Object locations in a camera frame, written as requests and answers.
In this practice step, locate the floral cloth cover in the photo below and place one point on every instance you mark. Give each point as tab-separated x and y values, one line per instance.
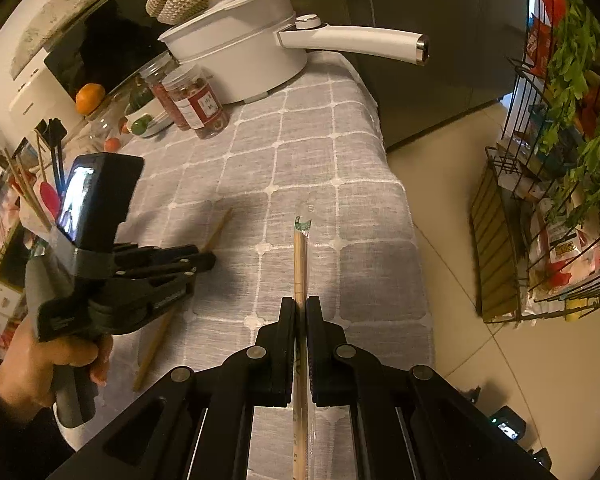
38	24

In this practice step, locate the large orange fruit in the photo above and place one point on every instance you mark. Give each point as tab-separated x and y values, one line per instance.
89	97

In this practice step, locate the tall red spice jar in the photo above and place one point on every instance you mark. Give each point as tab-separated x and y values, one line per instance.
153	74

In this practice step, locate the grey checked tablecloth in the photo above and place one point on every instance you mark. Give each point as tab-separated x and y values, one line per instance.
312	148

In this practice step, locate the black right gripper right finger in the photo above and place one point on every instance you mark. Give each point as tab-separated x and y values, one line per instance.
328	375

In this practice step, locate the white electric pot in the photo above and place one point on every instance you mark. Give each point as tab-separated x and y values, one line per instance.
249	47

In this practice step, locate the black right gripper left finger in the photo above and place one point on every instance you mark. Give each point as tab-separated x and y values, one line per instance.
274	372

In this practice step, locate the person's left hand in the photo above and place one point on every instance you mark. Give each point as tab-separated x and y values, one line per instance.
26	373

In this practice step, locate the glass jar with small oranges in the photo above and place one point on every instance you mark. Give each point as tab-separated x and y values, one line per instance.
106	129

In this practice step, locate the white air fryer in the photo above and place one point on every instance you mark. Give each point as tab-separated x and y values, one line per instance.
39	95

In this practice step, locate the black chopstick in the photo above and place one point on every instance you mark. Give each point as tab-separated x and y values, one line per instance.
56	133

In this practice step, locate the wire storage rack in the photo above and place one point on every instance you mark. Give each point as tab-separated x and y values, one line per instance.
535	216

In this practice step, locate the labelled spice jar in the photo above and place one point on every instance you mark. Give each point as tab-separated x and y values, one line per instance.
192	94

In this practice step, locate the dark refrigerator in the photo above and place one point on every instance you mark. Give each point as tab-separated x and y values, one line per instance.
471	43

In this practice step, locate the black microwave oven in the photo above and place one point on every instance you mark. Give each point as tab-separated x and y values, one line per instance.
105	45

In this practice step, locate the wooden chopstick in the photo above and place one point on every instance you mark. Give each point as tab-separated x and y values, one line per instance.
19	174

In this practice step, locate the red plastic spoon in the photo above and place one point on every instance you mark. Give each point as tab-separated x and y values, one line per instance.
50	199

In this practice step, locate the disposable chopsticks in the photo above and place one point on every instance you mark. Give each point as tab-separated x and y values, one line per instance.
301	390

